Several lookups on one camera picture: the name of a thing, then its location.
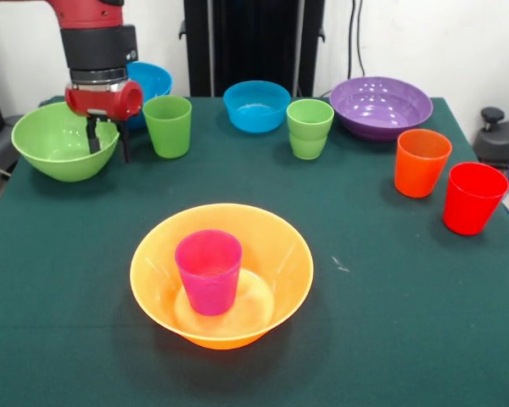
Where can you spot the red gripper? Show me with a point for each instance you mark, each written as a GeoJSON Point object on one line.
{"type": "Point", "coordinates": [97, 102]}

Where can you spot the green bowl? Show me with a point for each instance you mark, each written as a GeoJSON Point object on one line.
{"type": "Point", "coordinates": [46, 140]}

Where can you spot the large blue bowl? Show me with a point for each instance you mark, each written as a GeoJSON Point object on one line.
{"type": "Point", "coordinates": [152, 80]}

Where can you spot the purple cup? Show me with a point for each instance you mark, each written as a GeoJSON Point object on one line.
{"type": "Point", "coordinates": [210, 280]}

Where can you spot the orange bowl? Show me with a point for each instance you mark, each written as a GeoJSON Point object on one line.
{"type": "Point", "coordinates": [271, 254]}

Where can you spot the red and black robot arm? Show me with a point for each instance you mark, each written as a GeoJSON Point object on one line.
{"type": "Point", "coordinates": [97, 42]}

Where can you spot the plain green cup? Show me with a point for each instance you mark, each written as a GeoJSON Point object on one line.
{"type": "Point", "coordinates": [167, 131]}

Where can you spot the small blue bowl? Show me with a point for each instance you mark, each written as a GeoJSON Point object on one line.
{"type": "Point", "coordinates": [254, 118]}

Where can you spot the stepped green cup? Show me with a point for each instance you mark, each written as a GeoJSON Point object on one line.
{"type": "Point", "coordinates": [309, 140]}

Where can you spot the purple bowl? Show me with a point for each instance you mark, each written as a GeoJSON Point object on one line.
{"type": "Point", "coordinates": [382, 110]}

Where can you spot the orange cup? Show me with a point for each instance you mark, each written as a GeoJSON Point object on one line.
{"type": "Point", "coordinates": [417, 174]}

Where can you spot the dark green table cloth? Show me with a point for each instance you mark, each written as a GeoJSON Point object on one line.
{"type": "Point", "coordinates": [365, 318]}

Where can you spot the red cup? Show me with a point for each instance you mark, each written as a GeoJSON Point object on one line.
{"type": "Point", "coordinates": [471, 212]}

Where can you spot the grey base with knob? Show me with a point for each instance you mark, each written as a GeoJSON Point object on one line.
{"type": "Point", "coordinates": [505, 140]}

